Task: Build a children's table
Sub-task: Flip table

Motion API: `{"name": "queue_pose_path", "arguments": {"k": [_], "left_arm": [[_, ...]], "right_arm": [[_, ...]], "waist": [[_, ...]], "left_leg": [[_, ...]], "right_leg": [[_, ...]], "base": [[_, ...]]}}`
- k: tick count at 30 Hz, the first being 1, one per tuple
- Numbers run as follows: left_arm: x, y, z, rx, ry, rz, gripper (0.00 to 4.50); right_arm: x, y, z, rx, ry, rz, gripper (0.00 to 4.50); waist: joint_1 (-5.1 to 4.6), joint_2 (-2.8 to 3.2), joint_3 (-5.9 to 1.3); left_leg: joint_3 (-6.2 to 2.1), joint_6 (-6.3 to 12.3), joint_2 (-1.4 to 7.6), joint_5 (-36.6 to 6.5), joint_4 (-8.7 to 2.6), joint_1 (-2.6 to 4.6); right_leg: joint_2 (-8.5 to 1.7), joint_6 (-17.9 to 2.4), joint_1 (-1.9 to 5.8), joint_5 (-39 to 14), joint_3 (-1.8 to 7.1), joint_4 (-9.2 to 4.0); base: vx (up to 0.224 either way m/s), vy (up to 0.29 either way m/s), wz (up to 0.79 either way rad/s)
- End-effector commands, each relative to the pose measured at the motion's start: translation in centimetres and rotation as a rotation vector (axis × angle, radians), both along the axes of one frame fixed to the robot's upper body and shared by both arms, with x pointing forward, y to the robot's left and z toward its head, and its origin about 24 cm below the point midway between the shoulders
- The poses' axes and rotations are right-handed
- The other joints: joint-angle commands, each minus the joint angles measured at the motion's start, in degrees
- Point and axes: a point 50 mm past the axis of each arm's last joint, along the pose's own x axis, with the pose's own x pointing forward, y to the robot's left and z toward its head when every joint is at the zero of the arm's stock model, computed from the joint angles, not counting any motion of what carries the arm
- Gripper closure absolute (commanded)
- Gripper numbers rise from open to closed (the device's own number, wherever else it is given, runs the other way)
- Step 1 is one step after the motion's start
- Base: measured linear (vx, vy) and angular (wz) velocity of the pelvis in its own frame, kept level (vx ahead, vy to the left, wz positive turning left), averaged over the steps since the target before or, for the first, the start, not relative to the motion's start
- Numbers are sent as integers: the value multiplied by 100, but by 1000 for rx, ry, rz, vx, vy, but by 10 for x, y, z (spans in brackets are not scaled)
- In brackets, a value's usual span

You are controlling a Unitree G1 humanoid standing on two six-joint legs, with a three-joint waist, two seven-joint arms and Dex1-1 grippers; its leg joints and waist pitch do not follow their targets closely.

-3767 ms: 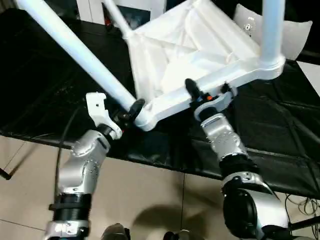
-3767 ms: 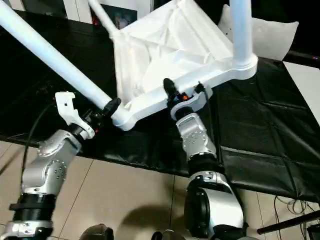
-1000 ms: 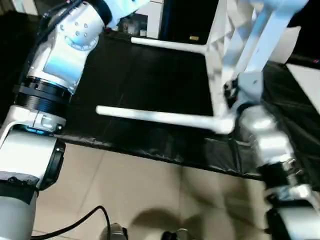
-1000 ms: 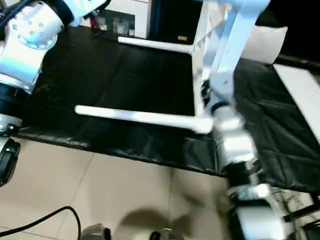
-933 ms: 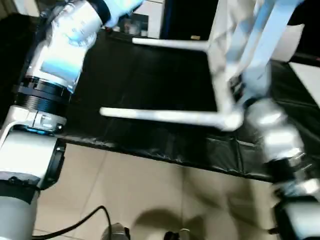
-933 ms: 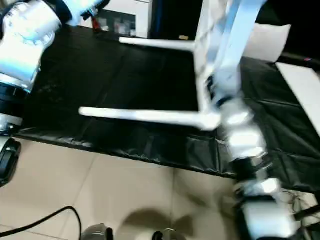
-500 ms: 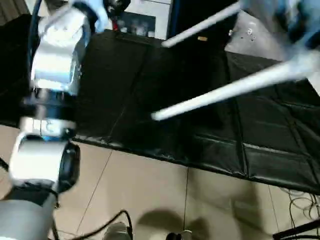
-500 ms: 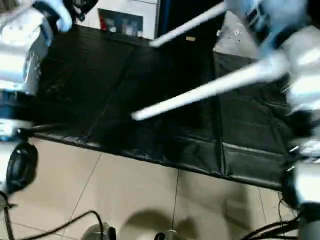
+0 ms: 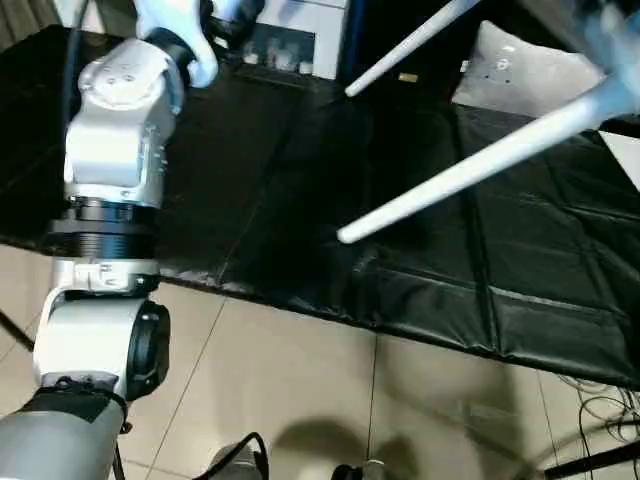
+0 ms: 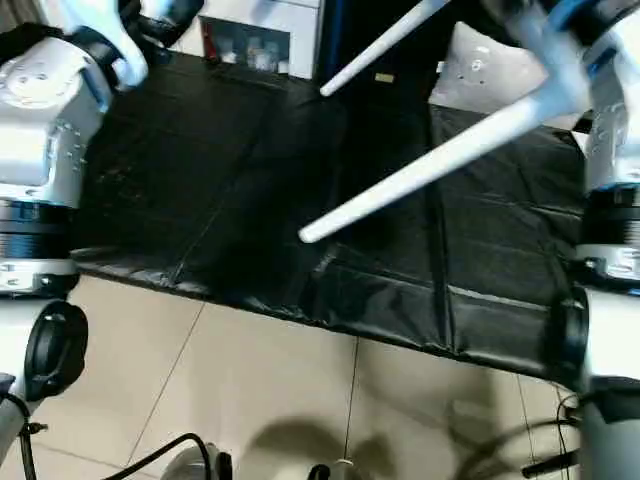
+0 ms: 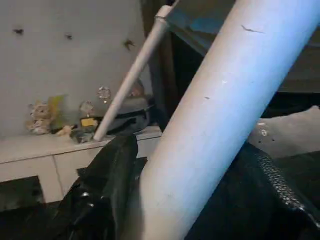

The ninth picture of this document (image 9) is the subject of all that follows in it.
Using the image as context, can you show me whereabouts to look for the white plastic table leg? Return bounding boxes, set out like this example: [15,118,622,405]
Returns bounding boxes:
[343,0,484,99]
[336,77,621,245]

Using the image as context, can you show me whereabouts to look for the white glass-door cabinet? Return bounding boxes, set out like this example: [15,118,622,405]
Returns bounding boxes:
[64,0,351,84]

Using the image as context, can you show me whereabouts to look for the black cabinet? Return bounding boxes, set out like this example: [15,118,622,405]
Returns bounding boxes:
[337,0,581,114]

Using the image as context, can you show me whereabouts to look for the black table mat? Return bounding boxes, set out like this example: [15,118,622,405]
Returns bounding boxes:
[0,24,640,391]

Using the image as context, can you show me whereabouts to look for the grey curtain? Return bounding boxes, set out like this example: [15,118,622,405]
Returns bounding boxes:
[0,0,64,49]

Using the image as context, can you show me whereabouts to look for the grey cushion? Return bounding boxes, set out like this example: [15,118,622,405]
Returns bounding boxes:
[451,19,609,119]

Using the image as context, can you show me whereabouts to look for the white flat board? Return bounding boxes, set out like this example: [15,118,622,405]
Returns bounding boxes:
[597,129,640,194]

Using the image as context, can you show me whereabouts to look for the dark left robot foot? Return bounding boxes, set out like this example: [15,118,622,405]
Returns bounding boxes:
[202,432,271,480]

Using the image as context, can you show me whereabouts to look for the black metal stand bar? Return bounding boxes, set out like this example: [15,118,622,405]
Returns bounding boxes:
[542,442,640,479]

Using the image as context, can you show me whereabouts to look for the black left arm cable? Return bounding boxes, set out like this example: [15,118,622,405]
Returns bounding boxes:
[62,0,94,146]

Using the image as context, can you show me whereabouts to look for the loose floor cables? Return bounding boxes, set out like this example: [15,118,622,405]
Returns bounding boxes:
[559,374,640,456]

